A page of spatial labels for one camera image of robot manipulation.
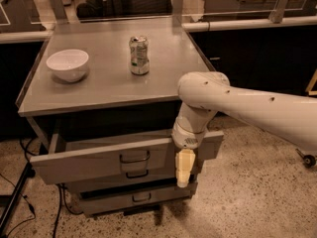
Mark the seated person in dark clothes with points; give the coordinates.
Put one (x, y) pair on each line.
(122, 8)

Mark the grey drawer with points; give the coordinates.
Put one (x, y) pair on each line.
(133, 198)
(125, 182)
(105, 157)

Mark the grey background counter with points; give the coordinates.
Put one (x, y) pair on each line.
(254, 9)

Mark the black caster wheel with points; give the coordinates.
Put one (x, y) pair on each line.
(309, 161)

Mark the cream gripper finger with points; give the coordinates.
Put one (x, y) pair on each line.
(184, 161)

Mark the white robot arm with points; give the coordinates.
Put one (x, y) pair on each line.
(203, 94)

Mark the grey top drawer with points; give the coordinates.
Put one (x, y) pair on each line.
(105, 157)

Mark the black tripod leg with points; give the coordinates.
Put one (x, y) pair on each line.
(8, 202)

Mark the grey bottom drawer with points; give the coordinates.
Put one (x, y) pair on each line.
(133, 198)

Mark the white ceramic bowl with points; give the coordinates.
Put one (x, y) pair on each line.
(69, 65)

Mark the crushed silver soda can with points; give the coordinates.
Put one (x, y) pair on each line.
(139, 61)

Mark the grey middle drawer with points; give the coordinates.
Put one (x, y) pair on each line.
(125, 182)

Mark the grey metal drawer cabinet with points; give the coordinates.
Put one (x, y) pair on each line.
(109, 100)

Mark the white horizontal rail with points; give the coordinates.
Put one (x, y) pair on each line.
(40, 36)

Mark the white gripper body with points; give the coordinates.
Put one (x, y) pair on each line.
(184, 139)

